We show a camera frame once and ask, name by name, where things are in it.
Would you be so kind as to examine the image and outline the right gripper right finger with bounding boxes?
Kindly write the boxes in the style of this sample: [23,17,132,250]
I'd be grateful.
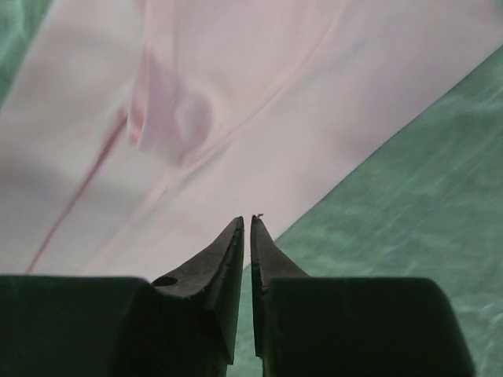
[251,217,475,376]

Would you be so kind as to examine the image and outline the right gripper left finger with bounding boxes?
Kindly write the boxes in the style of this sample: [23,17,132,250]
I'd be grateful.
[1,218,244,376]

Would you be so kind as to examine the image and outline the pink t shirt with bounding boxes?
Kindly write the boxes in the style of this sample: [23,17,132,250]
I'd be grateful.
[1,1,502,278]

